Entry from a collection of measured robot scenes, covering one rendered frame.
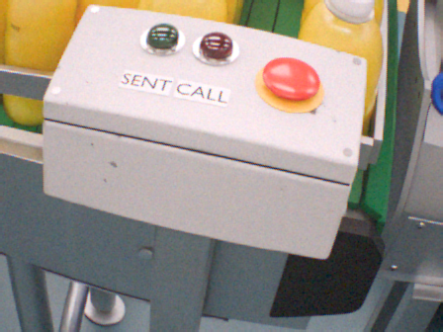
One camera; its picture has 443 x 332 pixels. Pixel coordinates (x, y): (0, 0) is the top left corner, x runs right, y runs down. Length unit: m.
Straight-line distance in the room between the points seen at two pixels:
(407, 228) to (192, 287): 0.28
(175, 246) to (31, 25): 0.21
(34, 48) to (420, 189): 0.39
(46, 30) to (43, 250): 0.26
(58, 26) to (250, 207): 0.24
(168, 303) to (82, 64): 0.25
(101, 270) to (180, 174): 0.32
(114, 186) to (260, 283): 0.27
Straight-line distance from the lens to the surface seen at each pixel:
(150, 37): 0.72
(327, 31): 0.81
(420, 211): 1.02
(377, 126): 0.87
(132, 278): 1.01
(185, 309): 0.89
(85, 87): 0.70
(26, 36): 0.86
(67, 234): 0.99
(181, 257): 0.83
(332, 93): 0.71
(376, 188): 0.94
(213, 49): 0.71
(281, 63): 0.71
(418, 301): 1.22
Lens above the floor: 1.60
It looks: 49 degrees down
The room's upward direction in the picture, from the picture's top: 10 degrees clockwise
